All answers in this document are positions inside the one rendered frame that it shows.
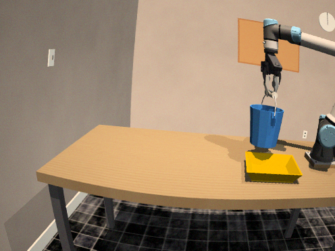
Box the blue pail with white handle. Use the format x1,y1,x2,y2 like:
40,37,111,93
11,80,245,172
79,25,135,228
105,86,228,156
250,90,284,148

